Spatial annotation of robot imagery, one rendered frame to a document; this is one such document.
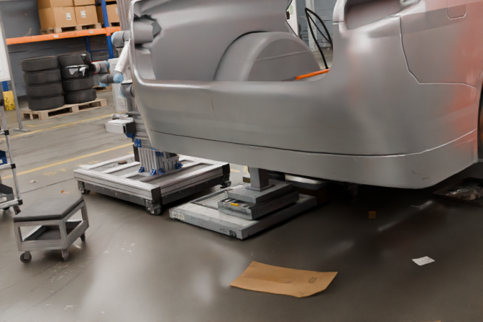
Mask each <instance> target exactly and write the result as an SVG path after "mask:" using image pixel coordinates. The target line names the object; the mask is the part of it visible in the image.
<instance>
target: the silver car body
mask: <svg viewBox="0 0 483 322"><path fill-rule="evenodd" d="M292 1H293V0H133V1H131V3H130V5H129V9H128V14H127V18H128V19H129V21H130V23H131V26H130V38H129V41H128V43H127V47H128V53H129V65H130V71H131V77H132V86H133V92H134V97H135V100H136V102H137V107H138V109H139V112H140V114H141V117H142V120H143V122H144V125H145V126H146V130H147V133H148V136H149V140H150V144H151V146H152V148H154V149H156V150H161V151H164V152H170V153H174V154H179V155H185V156H190V157H197V158H202V159H207V160H214V161H219V162H227V163H231V164H236V165H243V166H248V167H256V168H261V169H266V170H274V171H278V172H283V173H292V174H296V175H305V176H310V177H315V178H324V179H329V180H339V181H344V182H350V183H360V184H366V185H377V186H383V187H391V188H404V189H422V188H428V187H431V186H434V185H435V184H437V183H439V182H441V181H443V180H445V179H447V178H449V177H451V176H452V175H455V174H457V173H458V172H460V171H462V170H464V169H466V168H468V167H469V166H471V165H473V164H475V163H477V162H478V146H479V148H480V149H481V150H483V0H408V1H406V2H404V3H402V4H401V3H400V0H347V1H346V0H337V2H336V5H335V8H334V12H333V42H332V40H331V36H330V34H329V33H328V30H327V28H326V25H325V24H324V23H323V21H322V19H321V18H320V17H319V16H318V15H317V14H316V13H314V12H313V11H311V10H310V9H308V8H305V15H306V18H307V20H308V25H309V28H310V32H311V34H312V37H313V39H314V41H315V43H316V45H317V47H318V49H319V51H320V53H321V56H322V58H323V61H324V64H325V66H326V69H325V70H321V68H320V65H319V64H318V61H317V60H316V57H315V55H314V54H313V52H312V51H311V49H310V48H309V46H307V44H305V43H304V41H302V40H301V39H300V38H299V37H298V36H297V35H296V33H295V32H294V30H293V28H292V27H291V26H290V25H289V23H288V22H287V19H290V12H289V11H287V10H288V8H289V7H290V5H291V3H292ZM345 1H346V3H345V5H344V2H345ZM308 12H310V13H311V14H313V15H314V16H315V17H316V18H317V19H318V20H319V21H320V23H321V24H322V25H323V28H324V29H325V31H326V34H327V35H328V38H329V40H328V39H327V38H326V37H325V36H324V34H323V33H322V32H321V31H320V29H319V28H318V27H317V25H316V23H315V22H314V21H313V19H312V18H311V16H310V14H309V13H308ZM309 17H310V19H311V21H312V22H313V23H314V25H315V26H316V28H317V29H318V31H319V32H320V33H321V34H322V36H323V37H324V38H325V39H326V40H327V41H328V42H329V43H330V44H331V48H332V50H333V61H332V64H331V68H328V66H327V63H326V59H325V57H324V54H323V52H322V49H321V47H320V45H319V44H318V42H317V40H316V38H315V35H314V33H313V30H312V26H311V22H310V19H309ZM344 22H345V25H346V28H345V26H344ZM355 28H356V29H355Z"/></svg>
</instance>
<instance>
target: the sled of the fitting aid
mask: <svg viewBox="0 0 483 322"><path fill-rule="evenodd" d="M297 200H299V193H298V190H295V189H291V190H288V191H286V192H284V193H281V194H279V195H276V196H274V197H271V198H269V199H267V200H265V201H262V202H259V203H257V204H255V203H250V202H246V201H241V200H237V199H233V198H225V199H223V200H220V201H217V204H218V211H220V212H223V213H228V214H231V215H234V216H239V217H242V218H245V219H250V220H253V219H256V218H258V217H260V216H263V215H265V214H267V213H269V212H272V211H274V210H277V209H279V208H281V207H283V206H286V205H288V204H290V203H293V202H295V201H297Z"/></svg>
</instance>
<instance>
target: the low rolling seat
mask: <svg viewBox="0 0 483 322"><path fill-rule="evenodd" d="M78 210H81V214H82V219H78V220H68V219H69V218H70V217H71V216H72V215H74V214H75V213H76V212H77V211H78ZM13 219H14V223H13V227H14V233H15V237H16V241H17V248H18V252H20V251H21V252H22V251H23V252H22V253H21V255H20V260H21V261H22V262H23V263H28V262H29V261H30V260H31V259H32V255H31V254H30V252H31V251H37V250H51V249H61V251H62V257H63V259H64V261H68V256H69V255H68V253H67V252H68V247H69V246H70V245H71V244H72V243H73V242H74V241H75V240H76V239H77V238H78V237H80V238H81V241H85V240H86V239H85V237H86V235H85V230H86V229H87V228H88V227H89V223H88V215H87V210H86V202H85V201H84V199H83V196H71V197H60V198H40V199H38V200H37V201H35V202H34V203H33V204H31V205H30V206H28V207H27V208H25V209H24V210H23V211H21V212H20V213H18V214H17V215H16V216H15V217H14V218H13ZM20 226H37V227H36V228H35V229H33V230H32V231H31V232H29V233H28V235H26V236H25V237H24V238H22V233H21V229H20Z"/></svg>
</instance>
